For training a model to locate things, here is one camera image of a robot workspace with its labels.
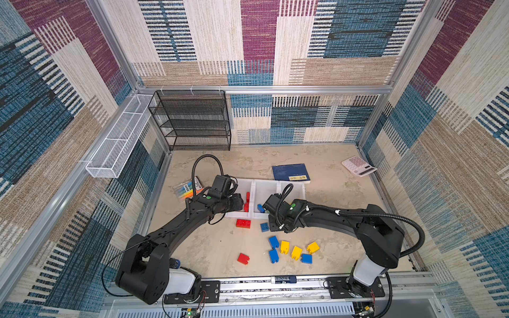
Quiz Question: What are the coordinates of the pink calculator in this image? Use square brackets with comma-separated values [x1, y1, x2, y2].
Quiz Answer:
[341, 156, 378, 177]

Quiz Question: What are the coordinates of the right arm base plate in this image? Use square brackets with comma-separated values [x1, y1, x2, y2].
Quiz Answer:
[323, 275, 386, 299]

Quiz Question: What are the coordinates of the white left bin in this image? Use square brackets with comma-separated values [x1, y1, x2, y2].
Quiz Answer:
[225, 179, 253, 219]

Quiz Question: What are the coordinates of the yellow lego brick lower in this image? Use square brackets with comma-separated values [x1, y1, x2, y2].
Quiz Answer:
[290, 246, 302, 261]

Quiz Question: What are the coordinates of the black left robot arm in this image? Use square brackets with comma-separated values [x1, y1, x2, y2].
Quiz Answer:
[115, 172, 244, 304]

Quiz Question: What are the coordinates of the yellow lego brick middle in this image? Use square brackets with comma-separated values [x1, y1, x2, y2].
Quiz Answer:
[280, 241, 290, 254]

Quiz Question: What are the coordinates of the white middle bin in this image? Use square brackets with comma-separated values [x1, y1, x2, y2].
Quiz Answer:
[249, 180, 281, 220]

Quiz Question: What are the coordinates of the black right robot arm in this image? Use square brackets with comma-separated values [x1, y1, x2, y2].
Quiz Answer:
[262, 184, 425, 298]

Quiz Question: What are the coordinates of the aluminium front rail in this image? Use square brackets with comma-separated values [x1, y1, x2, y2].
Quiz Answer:
[99, 272, 453, 317]

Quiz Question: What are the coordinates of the yellow lego brick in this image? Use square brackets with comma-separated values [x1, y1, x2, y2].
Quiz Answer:
[280, 241, 290, 254]
[306, 242, 320, 254]
[290, 246, 302, 261]

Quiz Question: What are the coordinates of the red lego brick bottom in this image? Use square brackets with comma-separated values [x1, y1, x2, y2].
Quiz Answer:
[237, 253, 250, 265]

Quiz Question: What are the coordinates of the yellow lego brick right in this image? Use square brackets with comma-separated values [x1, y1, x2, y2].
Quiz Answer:
[306, 242, 320, 254]

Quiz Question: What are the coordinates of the white wire mesh basket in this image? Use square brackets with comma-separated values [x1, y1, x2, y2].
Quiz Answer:
[86, 94, 152, 179]

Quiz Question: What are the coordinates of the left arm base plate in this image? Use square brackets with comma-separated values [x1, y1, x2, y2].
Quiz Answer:
[163, 280, 221, 305]

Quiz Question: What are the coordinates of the black wire shelf rack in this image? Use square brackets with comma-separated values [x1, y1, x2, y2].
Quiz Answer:
[148, 90, 232, 151]

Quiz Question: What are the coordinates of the red long lego brick top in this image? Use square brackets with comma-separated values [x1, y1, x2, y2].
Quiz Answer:
[235, 219, 251, 229]

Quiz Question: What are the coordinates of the white right bin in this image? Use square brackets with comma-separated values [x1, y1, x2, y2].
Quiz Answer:
[277, 181, 306, 204]

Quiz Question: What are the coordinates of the red long lego brick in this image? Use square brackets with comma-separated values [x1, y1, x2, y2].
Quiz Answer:
[235, 219, 251, 229]
[243, 192, 251, 213]

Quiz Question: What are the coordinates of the white bin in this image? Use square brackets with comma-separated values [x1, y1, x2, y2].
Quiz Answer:
[277, 181, 306, 204]
[249, 180, 281, 220]
[225, 179, 253, 219]

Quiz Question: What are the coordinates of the blue book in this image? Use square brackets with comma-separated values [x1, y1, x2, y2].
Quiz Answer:
[272, 164, 311, 184]

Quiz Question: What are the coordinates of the pack of coloured markers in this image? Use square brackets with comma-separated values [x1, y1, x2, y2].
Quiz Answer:
[173, 176, 204, 201]

